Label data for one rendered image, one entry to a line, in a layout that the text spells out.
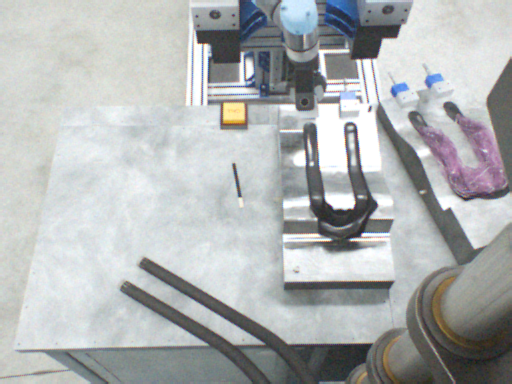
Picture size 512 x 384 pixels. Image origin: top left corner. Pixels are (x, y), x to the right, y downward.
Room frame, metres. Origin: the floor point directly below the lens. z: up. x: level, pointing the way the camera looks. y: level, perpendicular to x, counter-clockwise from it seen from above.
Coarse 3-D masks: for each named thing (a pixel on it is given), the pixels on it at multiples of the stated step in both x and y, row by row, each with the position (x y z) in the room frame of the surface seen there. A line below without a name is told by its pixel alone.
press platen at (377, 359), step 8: (400, 328) 0.21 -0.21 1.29; (384, 336) 0.19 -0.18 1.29; (392, 336) 0.19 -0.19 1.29; (400, 336) 0.19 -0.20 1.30; (376, 344) 0.18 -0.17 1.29; (384, 344) 0.18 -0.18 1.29; (392, 344) 0.18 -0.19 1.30; (368, 352) 0.18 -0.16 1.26; (376, 352) 0.17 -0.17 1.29; (384, 352) 0.17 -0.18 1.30; (368, 360) 0.16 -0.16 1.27; (376, 360) 0.16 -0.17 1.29; (384, 360) 0.16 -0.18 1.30; (368, 368) 0.15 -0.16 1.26; (376, 368) 0.15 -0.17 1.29; (384, 368) 0.15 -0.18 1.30; (368, 376) 0.15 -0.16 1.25; (376, 376) 0.14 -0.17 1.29; (384, 376) 0.14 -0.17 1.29; (392, 376) 0.14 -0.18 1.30; (432, 376) 0.14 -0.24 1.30
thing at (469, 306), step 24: (504, 240) 0.16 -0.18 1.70; (480, 264) 0.16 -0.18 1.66; (504, 264) 0.15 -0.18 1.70; (456, 288) 0.16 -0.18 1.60; (480, 288) 0.15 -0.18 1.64; (504, 288) 0.14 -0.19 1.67; (456, 312) 0.14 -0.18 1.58; (480, 312) 0.13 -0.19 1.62; (504, 312) 0.13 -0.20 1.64; (408, 336) 0.16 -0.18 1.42; (480, 336) 0.13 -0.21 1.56; (408, 360) 0.14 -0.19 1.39
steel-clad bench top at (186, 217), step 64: (64, 128) 0.91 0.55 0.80; (128, 128) 0.91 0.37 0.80; (192, 128) 0.91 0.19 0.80; (256, 128) 0.91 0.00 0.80; (64, 192) 0.70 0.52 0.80; (128, 192) 0.70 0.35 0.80; (192, 192) 0.70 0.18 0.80; (256, 192) 0.70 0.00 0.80; (64, 256) 0.51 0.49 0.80; (128, 256) 0.51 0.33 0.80; (192, 256) 0.51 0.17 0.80; (256, 256) 0.51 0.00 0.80; (448, 256) 0.51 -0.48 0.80; (64, 320) 0.35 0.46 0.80; (128, 320) 0.35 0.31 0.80; (256, 320) 0.35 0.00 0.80; (320, 320) 0.35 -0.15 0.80; (384, 320) 0.35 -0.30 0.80
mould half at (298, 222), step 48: (288, 144) 0.80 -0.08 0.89; (336, 144) 0.80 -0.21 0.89; (288, 192) 0.63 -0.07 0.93; (336, 192) 0.63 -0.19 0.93; (384, 192) 0.63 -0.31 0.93; (288, 240) 0.53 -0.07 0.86; (336, 240) 0.53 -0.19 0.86; (384, 240) 0.53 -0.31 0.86; (288, 288) 0.43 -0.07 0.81; (336, 288) 0.43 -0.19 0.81; (384, 288) 0.43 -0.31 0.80
